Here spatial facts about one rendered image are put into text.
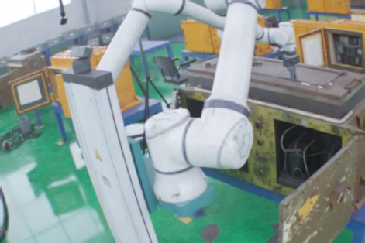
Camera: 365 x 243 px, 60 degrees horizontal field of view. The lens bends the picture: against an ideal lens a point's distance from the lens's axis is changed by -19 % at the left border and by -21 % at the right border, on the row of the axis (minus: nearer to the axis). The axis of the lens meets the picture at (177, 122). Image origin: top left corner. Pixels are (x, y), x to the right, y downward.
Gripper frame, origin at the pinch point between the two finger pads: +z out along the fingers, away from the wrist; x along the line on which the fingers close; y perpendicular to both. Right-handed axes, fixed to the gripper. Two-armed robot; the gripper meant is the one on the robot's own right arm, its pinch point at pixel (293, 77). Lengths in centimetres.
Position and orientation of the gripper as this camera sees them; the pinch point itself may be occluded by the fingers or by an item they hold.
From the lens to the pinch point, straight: 216.7
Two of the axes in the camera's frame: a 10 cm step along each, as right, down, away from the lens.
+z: 1.8, 9.1, 3.7
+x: 7.6, -3.7, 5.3
